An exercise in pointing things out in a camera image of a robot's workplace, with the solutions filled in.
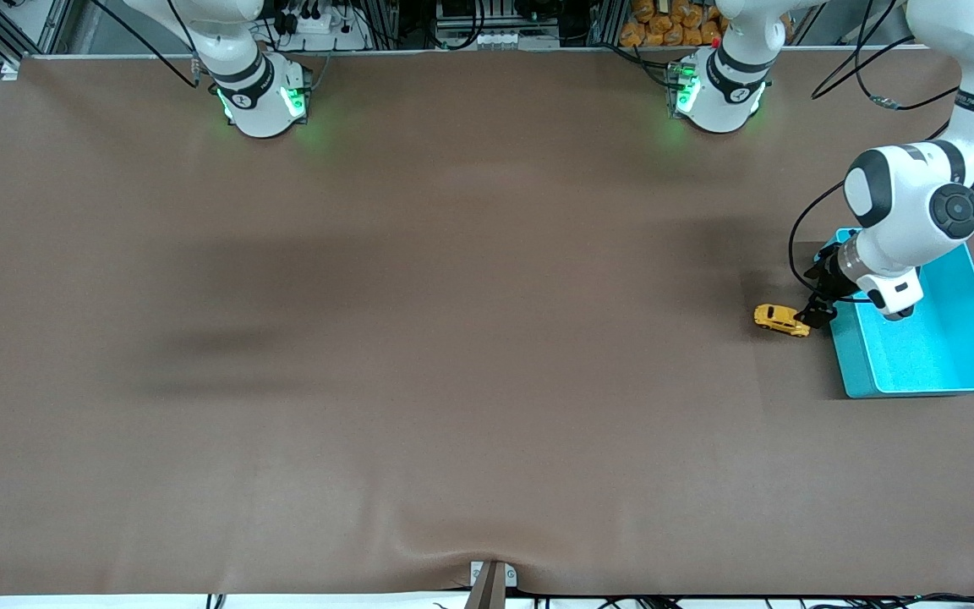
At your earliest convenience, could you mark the yellow beetle toy car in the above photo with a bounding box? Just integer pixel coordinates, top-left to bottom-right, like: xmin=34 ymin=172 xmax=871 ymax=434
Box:
xmin=753 ymin=304 xmax=812 ymax=338

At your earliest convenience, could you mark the teal plastic bin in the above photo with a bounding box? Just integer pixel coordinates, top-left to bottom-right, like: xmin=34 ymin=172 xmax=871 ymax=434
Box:
xmin=825 ymin=227 xmax=974 ymax=399

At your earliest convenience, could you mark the orange round items pile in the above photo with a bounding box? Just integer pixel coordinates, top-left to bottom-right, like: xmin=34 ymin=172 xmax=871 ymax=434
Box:
xmin=620 ymin=0 xmax=729 ymax=48

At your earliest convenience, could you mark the brown table mat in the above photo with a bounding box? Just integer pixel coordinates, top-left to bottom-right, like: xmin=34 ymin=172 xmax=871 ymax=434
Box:
xmin=0 ymin=47 xmax=974 ymax=597

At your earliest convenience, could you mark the white terminal block row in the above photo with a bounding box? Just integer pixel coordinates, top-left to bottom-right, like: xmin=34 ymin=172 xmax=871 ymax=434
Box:
xmin=436 ymin=25 xmax=561 ymax=50

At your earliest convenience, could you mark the white power strip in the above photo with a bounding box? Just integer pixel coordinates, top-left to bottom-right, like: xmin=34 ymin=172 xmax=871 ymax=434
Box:
xmin=280 ymin=4 xmax=369 ymax=52

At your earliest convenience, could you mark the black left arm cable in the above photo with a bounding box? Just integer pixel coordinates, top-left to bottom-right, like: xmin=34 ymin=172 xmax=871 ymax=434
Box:
xmin=789 ymin=0 xmax=974 ymax=304

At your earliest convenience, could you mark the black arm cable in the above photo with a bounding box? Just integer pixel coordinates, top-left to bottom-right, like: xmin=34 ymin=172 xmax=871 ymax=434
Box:
xmin=789 ymin=0 xmax=974 ymax=304
xmin=88 ymin=0 xmax=202 ymax=90

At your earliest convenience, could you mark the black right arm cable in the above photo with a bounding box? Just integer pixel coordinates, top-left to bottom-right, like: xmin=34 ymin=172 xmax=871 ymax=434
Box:
xmin=88 ymin=0 xmax=202 ymax=90

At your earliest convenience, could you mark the metal table clamp bracket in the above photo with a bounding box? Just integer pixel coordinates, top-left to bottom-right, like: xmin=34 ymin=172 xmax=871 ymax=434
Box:
xmin=469 ymin=560 xmax=518 ymax=609

